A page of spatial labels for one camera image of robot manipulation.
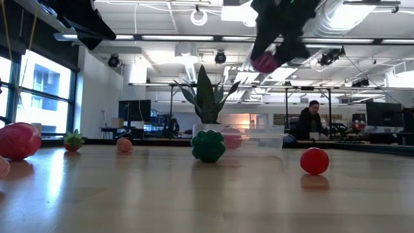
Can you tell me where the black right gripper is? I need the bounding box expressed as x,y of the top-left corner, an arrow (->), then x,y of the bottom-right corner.
250,0 -> 321,65

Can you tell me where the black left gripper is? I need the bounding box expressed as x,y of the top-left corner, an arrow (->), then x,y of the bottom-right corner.
38,0 -> 116,51

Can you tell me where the purple striped toy cabbage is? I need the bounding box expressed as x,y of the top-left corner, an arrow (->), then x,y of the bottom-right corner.
251,51 -> 281,74

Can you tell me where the clear plastic tupperware container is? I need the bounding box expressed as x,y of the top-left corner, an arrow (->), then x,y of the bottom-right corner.
192,124 -> 285,159

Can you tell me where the red toy tomato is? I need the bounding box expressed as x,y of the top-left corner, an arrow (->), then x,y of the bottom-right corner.
221,128 -> 243,150

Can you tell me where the toy strawberry with green leaves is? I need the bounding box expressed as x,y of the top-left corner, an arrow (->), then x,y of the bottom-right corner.
63,129 -> 85,153

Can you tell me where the small peach toy fruit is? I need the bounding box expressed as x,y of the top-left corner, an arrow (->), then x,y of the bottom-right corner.
116,137 -> 134,154

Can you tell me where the round orange toy fruit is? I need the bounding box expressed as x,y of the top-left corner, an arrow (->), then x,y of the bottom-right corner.
300,148 -> 330,176

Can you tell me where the green toy bell pepper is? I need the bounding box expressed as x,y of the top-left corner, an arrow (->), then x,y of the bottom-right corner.
191,129 -> 227,164

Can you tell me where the large red toy fruit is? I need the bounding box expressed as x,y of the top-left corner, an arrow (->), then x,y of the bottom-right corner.
0,122 -> 42,161

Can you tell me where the small pink toy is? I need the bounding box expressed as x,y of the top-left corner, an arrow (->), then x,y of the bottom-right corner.
0,156 -> 11,178

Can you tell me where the black ceiling spotlight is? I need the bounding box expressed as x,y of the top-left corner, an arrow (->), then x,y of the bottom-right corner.
214,50 -> 227,65
107,54 -> 121,68

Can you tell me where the white ceiling light panel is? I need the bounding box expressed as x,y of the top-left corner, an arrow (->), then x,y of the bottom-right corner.
221,5 -> 259,27

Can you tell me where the person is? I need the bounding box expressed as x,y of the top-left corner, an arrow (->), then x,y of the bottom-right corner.
296,100 -> 327,140

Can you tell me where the long ceiling light bar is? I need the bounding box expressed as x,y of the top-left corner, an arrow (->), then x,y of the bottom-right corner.
53,32 -> 414,45

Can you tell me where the black computer monitor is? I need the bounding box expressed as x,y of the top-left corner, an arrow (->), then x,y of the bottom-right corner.
402,107 -> 414,133
118,99 -> 152,122
365,102 -> 404,128

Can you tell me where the green snake plant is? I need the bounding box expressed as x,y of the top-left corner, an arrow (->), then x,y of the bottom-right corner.
173,65 -> 241,125

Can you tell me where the white plant pot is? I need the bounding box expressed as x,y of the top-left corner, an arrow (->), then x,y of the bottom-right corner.
191,123 -> 226,133

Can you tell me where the white potted plant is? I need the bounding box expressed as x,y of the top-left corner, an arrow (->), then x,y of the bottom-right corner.
41,138 -> 414,157

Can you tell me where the black ceiling camera cluster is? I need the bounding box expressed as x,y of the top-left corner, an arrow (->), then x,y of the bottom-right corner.
318,47 -> 346,67

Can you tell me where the silver ventilation duct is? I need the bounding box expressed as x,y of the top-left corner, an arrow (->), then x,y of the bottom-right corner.
286,0 -> 360,67

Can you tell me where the black metal workstation frame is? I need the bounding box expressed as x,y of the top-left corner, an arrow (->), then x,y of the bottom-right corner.
168,83 -> 333,130

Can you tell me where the white coiled ceiling cable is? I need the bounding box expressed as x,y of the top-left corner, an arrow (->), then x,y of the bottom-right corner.
190,8 -> 208,27

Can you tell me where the dark window frame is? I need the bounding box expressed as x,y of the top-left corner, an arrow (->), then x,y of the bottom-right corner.
0,45 -> 80,133

